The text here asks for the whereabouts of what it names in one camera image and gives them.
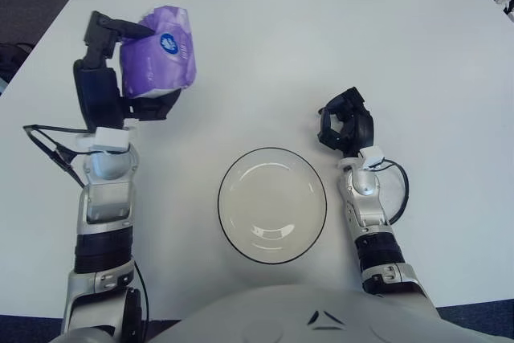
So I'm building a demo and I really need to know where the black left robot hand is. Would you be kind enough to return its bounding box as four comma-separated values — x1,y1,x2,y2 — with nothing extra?
73,10,182,132

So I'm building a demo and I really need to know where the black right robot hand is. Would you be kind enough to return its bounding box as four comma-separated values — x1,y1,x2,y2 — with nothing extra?
316,86,377,158

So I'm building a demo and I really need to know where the purple tissue paper pack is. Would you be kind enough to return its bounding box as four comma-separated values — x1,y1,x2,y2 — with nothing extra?
119,5,198,100

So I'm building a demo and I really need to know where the white plate black rim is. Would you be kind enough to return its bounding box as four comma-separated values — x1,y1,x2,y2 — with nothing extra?
217,147,328,267

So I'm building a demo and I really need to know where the grey robot torso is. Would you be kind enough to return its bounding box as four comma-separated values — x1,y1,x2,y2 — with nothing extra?
51,284,514,343

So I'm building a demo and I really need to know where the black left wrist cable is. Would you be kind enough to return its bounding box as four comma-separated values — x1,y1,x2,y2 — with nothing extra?
22,124,94,188

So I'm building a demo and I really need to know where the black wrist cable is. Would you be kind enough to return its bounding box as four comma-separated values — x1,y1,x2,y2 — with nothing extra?
22,124,94,188
375,159,411,226

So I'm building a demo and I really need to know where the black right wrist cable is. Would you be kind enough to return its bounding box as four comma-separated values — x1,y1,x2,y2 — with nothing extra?
375,159,411,226

